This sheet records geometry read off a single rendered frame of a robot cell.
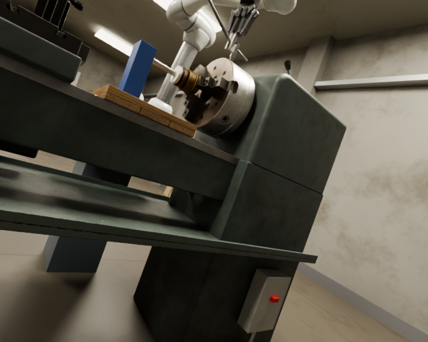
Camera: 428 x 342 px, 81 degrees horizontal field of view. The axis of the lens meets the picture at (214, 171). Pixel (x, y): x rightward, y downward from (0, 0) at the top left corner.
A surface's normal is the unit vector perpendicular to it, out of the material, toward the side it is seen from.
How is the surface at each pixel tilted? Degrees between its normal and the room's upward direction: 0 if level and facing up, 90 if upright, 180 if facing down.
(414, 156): 90
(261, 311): 90
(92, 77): 90
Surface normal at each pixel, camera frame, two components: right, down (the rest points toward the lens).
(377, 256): -0.73, -0.27
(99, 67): 0.59, 0.22
